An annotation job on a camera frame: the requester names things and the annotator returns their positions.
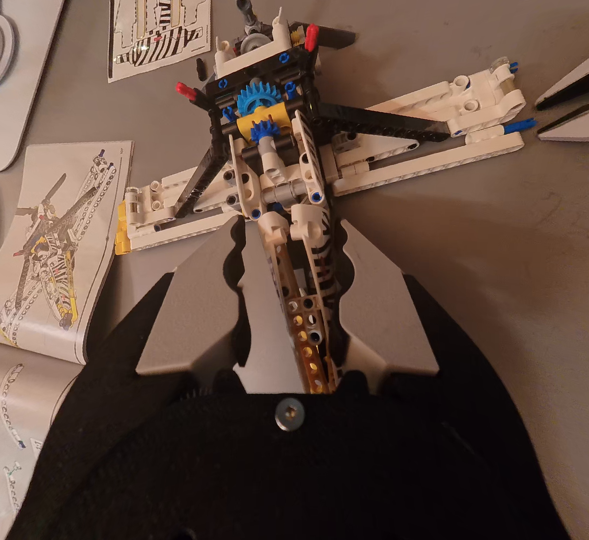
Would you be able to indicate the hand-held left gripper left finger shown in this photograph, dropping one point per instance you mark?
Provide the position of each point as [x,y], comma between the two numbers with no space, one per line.
[184,319]

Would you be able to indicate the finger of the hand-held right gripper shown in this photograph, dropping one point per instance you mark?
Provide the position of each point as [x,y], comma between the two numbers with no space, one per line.
[573,82]
[570,133]

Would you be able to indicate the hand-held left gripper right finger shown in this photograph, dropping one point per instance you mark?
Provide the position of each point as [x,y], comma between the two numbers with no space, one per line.
[391,319]

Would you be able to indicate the blue lego pin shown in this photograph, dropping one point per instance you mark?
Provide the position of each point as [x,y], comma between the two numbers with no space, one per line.
[520,126]

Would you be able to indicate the zebra striped lego plane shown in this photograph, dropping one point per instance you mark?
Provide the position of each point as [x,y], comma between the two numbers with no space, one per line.
[262,107]

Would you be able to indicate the small black lego pin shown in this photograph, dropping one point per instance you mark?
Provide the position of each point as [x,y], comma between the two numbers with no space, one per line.
[200,70]

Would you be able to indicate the open instruction booklet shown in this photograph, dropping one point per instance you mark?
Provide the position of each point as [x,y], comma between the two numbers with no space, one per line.
[55,227]

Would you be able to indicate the silver monitor stand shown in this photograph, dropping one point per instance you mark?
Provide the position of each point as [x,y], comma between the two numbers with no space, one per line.
[37,43]

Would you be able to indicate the zebra sticker sheet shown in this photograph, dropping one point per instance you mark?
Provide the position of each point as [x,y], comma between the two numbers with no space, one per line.
[156,6]

